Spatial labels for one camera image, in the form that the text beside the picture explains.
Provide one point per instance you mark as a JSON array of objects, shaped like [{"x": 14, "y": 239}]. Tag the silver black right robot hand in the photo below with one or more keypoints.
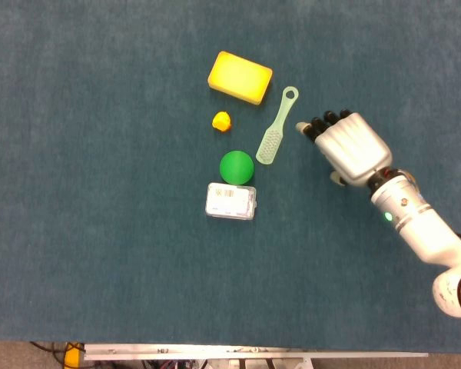
[{"x": 353, "y": 148}]

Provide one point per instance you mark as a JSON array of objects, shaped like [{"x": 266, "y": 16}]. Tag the light green plastic brush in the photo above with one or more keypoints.
[{"x": 269, "y": 148}]

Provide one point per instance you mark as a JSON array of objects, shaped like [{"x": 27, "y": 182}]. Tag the green ball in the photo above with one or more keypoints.
[{"x": 236, "y": 167}]

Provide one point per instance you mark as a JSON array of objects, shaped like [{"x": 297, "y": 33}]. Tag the clear plastic swab box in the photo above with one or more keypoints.
[{"x": 230, "y": 201}]

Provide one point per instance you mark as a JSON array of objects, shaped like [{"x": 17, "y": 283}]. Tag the small yellow rubber duck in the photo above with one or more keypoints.
[{"x": 221, "y": 122}]

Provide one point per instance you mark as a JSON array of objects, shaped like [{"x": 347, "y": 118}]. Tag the yellow rectangular sponge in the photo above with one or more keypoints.
[{"x": 238, "y": 77}]

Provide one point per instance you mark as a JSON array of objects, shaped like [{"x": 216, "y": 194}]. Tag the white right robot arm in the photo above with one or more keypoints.
[{"x": 426, "y": 230}]

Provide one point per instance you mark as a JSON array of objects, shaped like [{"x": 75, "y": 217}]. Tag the teal felt table cloth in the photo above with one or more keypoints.
[{"x": 100, "y": 250}]

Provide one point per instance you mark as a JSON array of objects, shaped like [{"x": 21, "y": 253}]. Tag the yellow plastic box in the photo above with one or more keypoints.
[{"x": 72, "y": 355}]

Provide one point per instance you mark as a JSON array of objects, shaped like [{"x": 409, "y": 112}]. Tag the aluminium frame rail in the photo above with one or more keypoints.
[{"x": 215, "y": 350}]

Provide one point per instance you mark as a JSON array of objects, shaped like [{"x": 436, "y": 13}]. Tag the wiring under frame rail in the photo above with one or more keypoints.
[{"x": 215, "y": 365}]

